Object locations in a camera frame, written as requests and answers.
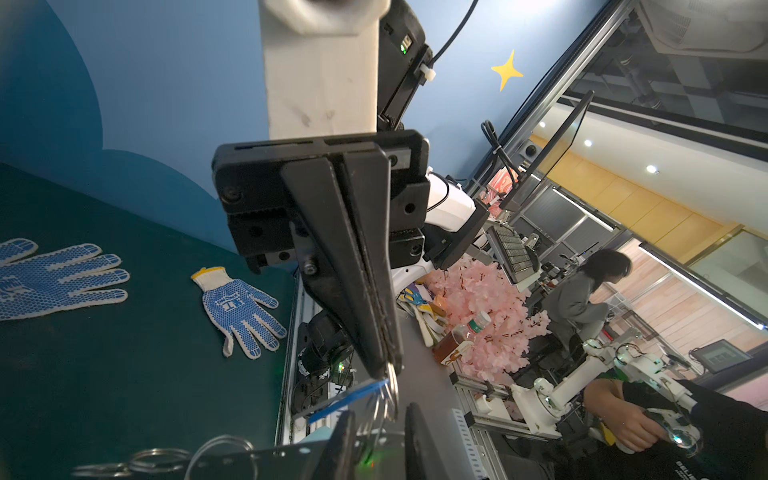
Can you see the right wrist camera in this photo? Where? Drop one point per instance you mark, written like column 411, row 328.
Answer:
column 320, row 66

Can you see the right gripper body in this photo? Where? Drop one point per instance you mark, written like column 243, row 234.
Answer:
column 260, row 211

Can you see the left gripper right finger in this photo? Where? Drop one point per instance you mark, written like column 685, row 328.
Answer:
column 422, row 456

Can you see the near blue dotted glove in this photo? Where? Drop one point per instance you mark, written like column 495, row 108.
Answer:
column 241, row 312

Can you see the blue dotted glove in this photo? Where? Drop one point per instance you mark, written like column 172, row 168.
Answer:
column 34, row 285
column 241, row 312

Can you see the metal key holder plate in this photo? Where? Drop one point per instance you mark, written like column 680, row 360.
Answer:
column 379, row 456

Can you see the pink artificial flowers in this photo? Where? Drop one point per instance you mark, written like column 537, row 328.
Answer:
column 467, row 289

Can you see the person in background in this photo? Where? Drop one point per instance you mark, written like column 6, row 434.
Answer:
column 573, row 317

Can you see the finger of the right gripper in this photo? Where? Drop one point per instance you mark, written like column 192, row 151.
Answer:
column 317, row 194
column 366, row 191

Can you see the far blue dotted glove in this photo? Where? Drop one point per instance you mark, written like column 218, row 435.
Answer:
column 34, row 285

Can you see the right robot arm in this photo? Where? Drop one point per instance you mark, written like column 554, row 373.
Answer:
column 405, row 62

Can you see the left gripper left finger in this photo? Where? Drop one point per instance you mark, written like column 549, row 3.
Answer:
column 339, row 457

